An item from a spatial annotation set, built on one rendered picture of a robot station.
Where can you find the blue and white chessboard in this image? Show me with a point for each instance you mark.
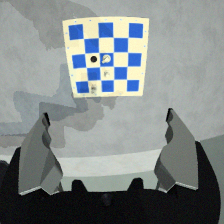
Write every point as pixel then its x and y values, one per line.
pixel 124 39

